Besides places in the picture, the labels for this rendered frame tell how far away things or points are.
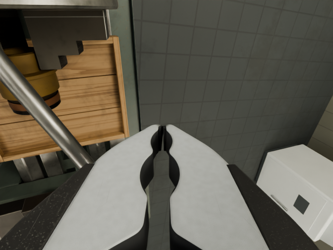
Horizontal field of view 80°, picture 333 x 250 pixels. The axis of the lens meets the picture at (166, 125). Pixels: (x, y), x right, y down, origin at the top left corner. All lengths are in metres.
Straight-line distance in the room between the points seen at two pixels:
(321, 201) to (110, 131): 2.23
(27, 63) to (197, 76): 1.50
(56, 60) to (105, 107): 0.30
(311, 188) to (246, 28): 1.67
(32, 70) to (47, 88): 0.03
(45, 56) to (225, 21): 1.57
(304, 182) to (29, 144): 2.42
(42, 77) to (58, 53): 0.04
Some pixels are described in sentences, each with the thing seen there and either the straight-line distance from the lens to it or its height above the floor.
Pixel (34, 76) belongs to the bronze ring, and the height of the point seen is 1.12.
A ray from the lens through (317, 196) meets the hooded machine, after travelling 2.56.
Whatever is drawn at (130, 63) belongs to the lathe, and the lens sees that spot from 0.96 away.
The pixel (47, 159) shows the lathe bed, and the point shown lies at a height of 0.86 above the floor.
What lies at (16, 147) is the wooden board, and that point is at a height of 0.89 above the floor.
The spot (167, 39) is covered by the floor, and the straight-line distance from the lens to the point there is 1.58.
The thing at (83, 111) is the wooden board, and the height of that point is 0.88.
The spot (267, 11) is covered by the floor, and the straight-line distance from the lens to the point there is 2.05.
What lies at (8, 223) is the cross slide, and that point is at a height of 0.97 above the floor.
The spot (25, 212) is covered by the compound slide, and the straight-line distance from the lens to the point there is 0.66.
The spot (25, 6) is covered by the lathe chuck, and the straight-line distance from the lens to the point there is 0.24.
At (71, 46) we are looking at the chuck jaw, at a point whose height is 1.12.
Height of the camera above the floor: 1.46
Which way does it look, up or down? 54 degrees down
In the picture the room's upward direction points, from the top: 142 degrees clockwise
